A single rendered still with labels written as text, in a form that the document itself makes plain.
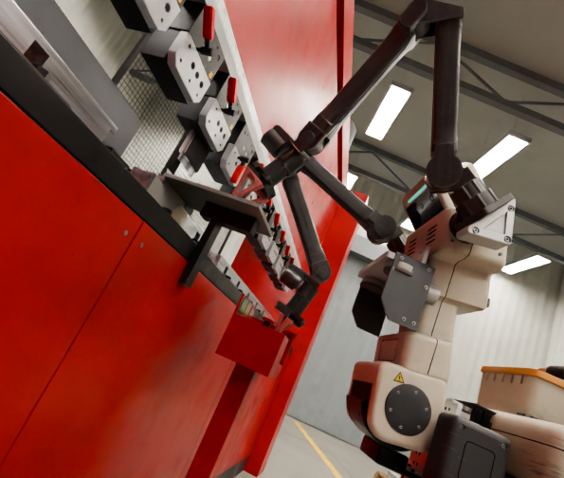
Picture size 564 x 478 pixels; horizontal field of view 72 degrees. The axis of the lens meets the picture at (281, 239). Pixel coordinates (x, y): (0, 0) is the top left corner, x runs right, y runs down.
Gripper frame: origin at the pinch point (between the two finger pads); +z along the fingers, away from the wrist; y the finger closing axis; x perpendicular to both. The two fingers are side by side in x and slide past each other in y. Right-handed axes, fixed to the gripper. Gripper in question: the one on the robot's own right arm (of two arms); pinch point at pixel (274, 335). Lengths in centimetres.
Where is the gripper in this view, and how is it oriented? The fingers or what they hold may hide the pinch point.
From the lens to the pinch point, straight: 125.0
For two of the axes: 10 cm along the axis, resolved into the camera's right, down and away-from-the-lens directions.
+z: -6.2, 7.5, -2.3
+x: -1.0, -3.6, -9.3
